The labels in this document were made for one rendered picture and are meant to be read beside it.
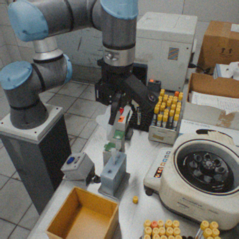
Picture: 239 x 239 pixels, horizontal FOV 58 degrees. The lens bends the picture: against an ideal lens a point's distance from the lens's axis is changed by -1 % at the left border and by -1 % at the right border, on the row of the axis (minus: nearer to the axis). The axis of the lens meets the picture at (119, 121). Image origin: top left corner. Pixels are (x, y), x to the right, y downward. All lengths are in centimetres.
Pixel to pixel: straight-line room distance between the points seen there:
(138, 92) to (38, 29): 25
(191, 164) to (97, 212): 30
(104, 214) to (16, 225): 116
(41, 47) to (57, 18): 39
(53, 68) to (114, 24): 45
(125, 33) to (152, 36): 58
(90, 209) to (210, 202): 33
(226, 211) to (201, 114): 38
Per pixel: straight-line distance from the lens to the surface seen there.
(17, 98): 87
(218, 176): 69
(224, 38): 143
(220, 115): 87
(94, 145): 85
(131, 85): 53
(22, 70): 85
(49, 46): 88
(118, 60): 50
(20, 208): 183
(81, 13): 52
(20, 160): 109
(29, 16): 48
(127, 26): 48
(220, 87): 107
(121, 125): 83
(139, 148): 83
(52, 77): 88
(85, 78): 292
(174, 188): 61
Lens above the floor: 149
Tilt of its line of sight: 41 degrees down
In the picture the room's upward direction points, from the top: straight up
